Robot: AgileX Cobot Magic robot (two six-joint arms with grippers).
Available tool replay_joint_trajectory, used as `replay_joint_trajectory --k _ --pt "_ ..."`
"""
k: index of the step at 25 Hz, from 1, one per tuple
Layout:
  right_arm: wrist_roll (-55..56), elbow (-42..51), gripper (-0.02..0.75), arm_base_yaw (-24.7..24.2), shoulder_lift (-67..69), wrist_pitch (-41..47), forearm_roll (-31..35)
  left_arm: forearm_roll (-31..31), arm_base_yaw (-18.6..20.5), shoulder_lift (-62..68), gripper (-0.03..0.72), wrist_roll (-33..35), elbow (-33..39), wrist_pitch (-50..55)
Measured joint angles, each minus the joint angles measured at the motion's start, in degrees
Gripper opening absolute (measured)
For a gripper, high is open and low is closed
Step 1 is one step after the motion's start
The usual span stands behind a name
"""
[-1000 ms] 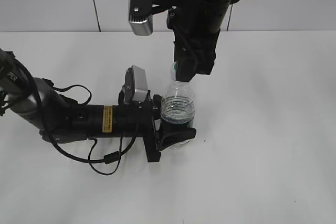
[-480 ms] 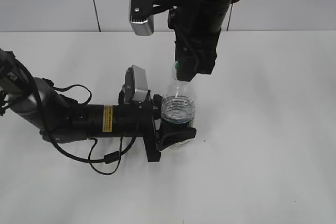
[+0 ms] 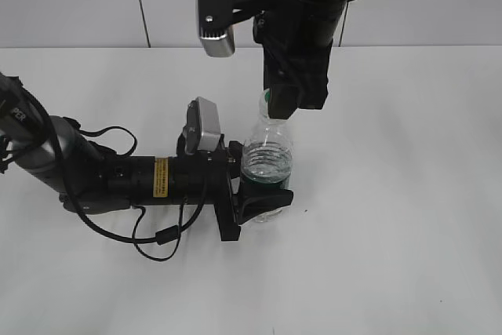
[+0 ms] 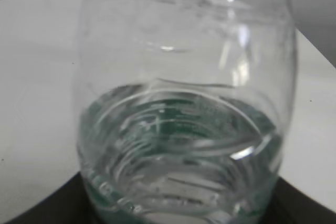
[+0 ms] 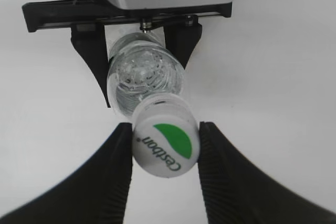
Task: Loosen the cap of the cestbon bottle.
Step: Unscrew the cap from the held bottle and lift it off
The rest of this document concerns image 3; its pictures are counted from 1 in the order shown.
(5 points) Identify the white green bottle cap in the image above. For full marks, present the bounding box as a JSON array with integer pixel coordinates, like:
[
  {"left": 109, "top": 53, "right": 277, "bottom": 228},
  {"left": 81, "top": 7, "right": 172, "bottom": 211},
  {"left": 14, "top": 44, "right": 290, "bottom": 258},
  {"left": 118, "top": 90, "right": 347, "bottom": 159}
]
[{"left": 259, "top": 89, "right": 270, "bottom": 119}]

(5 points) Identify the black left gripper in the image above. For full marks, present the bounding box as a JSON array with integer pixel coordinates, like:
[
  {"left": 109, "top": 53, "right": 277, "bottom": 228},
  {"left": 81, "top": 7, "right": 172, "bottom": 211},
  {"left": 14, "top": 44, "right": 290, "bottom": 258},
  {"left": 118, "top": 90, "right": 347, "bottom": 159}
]
[{"left": 168, "top": 135, "right": 293, "bottom": 242}]

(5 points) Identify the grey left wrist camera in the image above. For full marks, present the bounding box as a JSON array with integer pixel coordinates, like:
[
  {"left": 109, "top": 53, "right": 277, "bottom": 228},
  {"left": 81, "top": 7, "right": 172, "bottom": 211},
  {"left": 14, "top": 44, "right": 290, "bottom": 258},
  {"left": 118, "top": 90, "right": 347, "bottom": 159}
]
[{"left": 182, "top": 96, "right": 222, "bottom": 155}]

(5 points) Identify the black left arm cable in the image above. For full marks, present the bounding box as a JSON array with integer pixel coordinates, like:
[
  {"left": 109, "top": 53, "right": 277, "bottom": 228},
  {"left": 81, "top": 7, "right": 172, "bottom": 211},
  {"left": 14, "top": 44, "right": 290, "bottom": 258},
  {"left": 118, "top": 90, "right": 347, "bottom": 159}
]
[{"left": 0, "top": 75, "right": 209, "bottom": 261}]

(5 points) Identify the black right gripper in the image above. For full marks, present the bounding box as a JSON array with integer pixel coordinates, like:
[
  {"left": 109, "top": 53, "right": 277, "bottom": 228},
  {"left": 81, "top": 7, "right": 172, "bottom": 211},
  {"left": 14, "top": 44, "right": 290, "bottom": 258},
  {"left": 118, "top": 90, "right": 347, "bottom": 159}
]
[{"left": 253, "top": 1, "right": 346, "bottom": 120}]

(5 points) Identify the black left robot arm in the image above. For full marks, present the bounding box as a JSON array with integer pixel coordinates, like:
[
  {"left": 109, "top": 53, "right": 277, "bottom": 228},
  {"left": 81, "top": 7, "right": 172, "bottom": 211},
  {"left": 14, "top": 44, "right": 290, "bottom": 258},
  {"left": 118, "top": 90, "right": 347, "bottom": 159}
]
[{"left": 1, "top": 76, "right": 293, "bottom": 241}]

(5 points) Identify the clear green-label water bottle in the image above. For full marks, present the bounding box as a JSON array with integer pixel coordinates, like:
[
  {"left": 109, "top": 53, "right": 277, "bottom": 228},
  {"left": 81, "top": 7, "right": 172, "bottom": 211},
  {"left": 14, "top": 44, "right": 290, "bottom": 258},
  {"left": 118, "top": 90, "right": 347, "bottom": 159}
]
[{"left": 239, "top": 89, "right": 294, "bottom": 224}]

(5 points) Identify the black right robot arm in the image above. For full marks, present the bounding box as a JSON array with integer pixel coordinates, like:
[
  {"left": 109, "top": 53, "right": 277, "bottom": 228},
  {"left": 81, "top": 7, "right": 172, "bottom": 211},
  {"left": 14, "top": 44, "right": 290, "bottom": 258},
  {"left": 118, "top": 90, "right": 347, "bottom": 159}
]
[{"left": 253, "top": 0, "right": 354, "bottom": 119}]

